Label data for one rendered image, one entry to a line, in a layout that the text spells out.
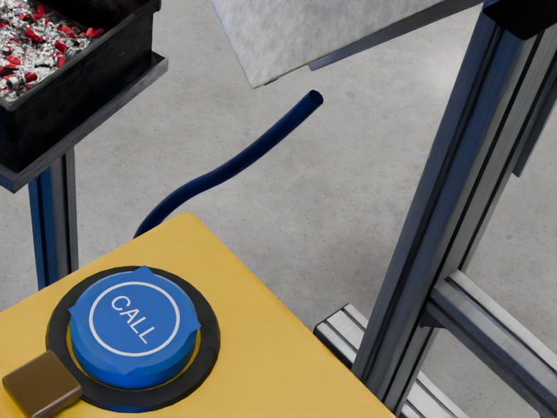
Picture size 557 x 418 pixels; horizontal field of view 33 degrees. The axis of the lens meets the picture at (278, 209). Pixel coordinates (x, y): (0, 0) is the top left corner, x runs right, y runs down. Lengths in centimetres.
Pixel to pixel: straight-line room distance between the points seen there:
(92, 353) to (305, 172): 158
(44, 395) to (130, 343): 3
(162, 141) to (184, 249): 155
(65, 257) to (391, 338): 36
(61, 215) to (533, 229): 122
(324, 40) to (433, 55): 161
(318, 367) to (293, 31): 34
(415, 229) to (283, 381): 62
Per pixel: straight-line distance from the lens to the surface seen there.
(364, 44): 73
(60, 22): 81
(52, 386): 30
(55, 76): 68
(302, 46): 61
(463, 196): 86
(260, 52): 61
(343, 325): 155
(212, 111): 195
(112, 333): 30
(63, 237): 88
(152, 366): 29
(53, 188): 82
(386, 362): 107
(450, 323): 100
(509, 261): 183
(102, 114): 75
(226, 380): 30
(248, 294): 32
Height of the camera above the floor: 133
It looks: 48 degrees down
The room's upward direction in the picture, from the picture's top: 11 degrees clockwise
